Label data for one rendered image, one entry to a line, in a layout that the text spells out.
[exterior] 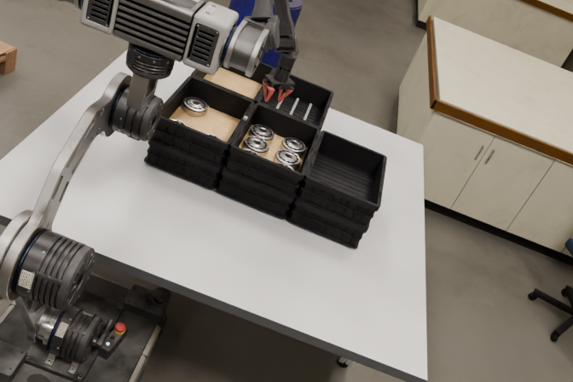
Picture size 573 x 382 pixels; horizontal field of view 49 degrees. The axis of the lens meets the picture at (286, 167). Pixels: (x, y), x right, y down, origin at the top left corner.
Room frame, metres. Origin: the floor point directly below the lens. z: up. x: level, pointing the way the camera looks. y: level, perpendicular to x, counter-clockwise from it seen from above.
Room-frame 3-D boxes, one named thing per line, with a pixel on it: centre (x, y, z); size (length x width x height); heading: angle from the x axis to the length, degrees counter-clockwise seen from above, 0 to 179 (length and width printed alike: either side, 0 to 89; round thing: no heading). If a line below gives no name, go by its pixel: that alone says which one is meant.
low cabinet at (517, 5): (8.50, -1.65, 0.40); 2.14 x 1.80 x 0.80; 2
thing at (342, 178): (2.14, -0.23, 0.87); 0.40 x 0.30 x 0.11; 0
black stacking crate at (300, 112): (2.54, 0.07, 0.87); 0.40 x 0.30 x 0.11; 0
